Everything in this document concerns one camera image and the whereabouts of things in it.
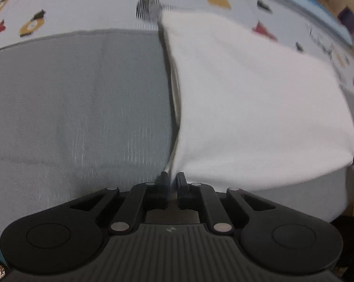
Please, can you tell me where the white small garment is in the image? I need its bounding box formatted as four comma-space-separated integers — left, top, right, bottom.
160, 11, 354, 191

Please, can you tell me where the purple box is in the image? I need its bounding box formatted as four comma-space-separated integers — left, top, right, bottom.
338, 6, 354, 34

